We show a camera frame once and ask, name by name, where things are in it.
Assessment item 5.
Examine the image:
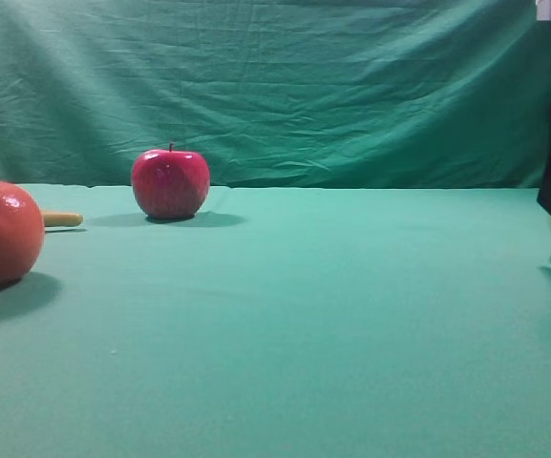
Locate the orange fruit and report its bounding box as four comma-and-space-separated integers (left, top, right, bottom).
0, 181, 45, 284

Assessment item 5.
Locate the green backdrop cloth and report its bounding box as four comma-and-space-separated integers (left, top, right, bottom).
0, 1, 551, 188

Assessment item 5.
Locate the yellow banana tip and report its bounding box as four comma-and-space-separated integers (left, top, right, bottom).
42, 212, 83, 227

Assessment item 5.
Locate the red apple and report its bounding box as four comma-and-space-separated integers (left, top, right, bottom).
131, 143, 210, 219

